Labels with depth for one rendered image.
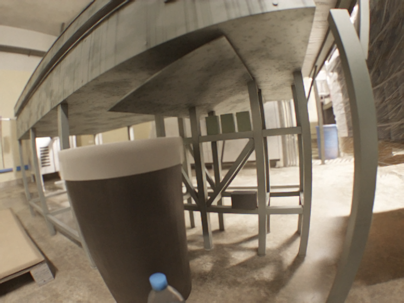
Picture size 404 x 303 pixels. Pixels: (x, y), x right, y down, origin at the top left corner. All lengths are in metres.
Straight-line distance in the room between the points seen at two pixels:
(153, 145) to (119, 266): 0.35
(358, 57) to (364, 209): 0.28
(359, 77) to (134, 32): 0.53
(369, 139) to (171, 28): 0.46
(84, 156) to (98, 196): 0.10
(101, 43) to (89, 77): 0.12
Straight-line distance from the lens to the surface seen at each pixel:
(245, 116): 0.76
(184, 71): 0.51
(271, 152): 3.02
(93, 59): 0.68
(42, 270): 1.04
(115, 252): 0.52
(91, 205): 0.48
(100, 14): 0.76
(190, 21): 0.44
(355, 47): 0.40
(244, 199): 0.80
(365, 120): 0.37
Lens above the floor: 0.57
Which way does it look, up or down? 4 degrees down
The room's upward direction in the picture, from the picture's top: 6 degrees counter-clockwise
